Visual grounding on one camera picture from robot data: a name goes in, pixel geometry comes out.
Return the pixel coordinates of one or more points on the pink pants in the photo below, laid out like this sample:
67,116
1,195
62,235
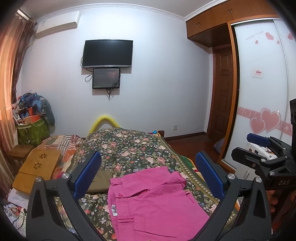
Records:
153,204

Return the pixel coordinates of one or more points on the striped curtain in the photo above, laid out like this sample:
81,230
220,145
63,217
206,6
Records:
14,42

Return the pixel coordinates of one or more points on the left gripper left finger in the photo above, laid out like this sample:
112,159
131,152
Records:
43,220

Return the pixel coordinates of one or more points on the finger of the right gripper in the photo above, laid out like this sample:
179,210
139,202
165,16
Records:
255,161
258,140

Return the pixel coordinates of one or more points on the pile of clothes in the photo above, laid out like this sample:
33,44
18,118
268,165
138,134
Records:
38,104

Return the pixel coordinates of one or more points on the green storage bag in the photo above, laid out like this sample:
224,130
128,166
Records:
33,133

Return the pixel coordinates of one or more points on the white air conditioner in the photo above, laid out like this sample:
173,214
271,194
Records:
57,24

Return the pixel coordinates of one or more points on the wall mounted black television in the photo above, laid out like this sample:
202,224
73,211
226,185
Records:
107,53

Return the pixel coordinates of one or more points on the olive green folded pants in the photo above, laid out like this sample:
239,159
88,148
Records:
101,182

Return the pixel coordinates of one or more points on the wooden upper cabinets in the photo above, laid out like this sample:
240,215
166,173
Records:
210,28

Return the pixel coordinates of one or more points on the yellow foam bed rail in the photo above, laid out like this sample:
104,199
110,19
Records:
102,120

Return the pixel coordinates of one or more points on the wooden door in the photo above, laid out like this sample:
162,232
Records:
221,93

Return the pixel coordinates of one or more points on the floral bedspread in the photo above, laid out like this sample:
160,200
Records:
124,152

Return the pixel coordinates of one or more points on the wooden lap tray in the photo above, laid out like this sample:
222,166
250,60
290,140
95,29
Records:
39,163

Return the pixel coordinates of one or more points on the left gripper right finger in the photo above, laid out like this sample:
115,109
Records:
243,209

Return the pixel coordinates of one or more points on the white device box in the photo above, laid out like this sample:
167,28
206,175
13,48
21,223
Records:
262,151

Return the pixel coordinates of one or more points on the small black wall monitor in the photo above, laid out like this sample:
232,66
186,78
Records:
106,78

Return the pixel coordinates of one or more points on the wooden stool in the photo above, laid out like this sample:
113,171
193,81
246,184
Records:
20,152

